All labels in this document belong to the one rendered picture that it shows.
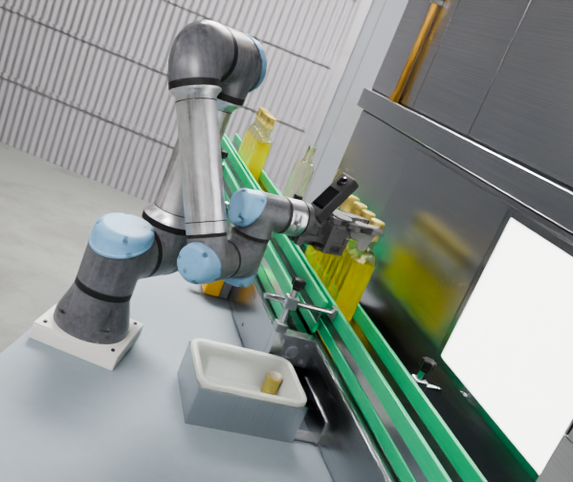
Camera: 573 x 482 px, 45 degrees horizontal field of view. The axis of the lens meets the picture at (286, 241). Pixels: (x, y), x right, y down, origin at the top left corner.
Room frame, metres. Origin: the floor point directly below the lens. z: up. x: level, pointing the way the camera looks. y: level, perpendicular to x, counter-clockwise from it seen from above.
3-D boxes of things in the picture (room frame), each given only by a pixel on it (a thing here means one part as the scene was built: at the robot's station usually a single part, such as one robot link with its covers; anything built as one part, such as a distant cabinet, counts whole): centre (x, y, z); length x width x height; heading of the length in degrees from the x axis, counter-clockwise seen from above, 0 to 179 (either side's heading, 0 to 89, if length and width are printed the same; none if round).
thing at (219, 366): (1.23, -0.03, 0.80); 0.22 x 0.17 x 0.09; 111
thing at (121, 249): (1.27, 0.30, 0.95); 0.13 x 0.12 x 0.14; 157
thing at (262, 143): (2.52, 0.22, 1.02); 0.06 x 0.06 x 0.28; 21
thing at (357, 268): (1.49, -0.17, 0.99); 0.06 x 0.06 x 0.21; 22
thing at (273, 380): (1.30, -0.09, 0.79); 0.04 x 0.04 x 0.04
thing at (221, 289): (1.75, 0.13, 0.79); 0.07 x 0.07 x 0.07; 21
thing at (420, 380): (1.22, -0.35, 0.94); 0.07 x 0.04 x 0.13; 111
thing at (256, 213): (1.31, 0.07, 1.12); 0.11 x 0.08 x 0.09; 127
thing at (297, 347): (1.38, -0.10, 0.85); 0.09 x 0.04 x 0.07; 111
